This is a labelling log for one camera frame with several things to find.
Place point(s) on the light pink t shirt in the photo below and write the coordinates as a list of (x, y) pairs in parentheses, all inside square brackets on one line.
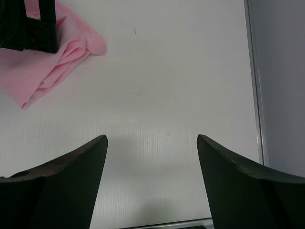
[(27, 75)]

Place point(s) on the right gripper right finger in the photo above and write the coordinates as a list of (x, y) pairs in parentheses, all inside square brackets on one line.
[(243, 194)]

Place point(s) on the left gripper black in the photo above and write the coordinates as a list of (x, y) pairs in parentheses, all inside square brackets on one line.
[(20, 32)]

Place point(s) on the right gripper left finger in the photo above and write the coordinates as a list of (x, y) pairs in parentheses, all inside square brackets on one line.
[(59, 194)]

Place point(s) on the right aluminium frame post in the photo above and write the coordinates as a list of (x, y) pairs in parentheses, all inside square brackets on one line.
[(259, 118)]

